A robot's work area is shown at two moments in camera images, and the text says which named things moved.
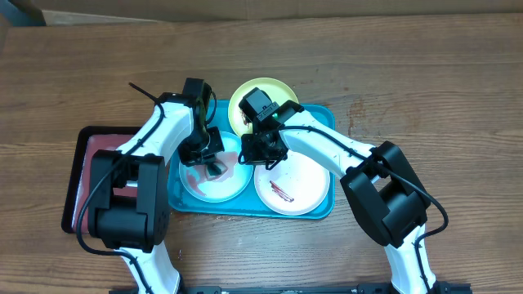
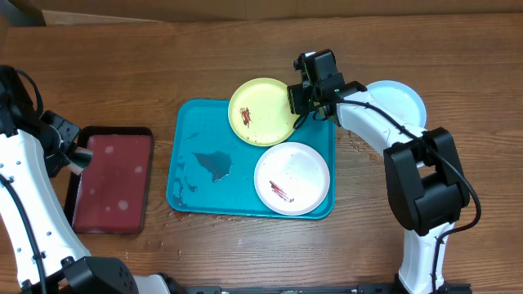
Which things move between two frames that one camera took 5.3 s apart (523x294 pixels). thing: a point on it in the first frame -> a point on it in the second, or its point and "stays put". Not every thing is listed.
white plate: [297, 186] stays put
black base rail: [441, 287] stays put
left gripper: [189, 159] -> [71, 131]
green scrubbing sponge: [216, 168] -> [81, 159]
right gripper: [257, 157] -> [300, 99]
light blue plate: [234, 179] -> [401, 100]
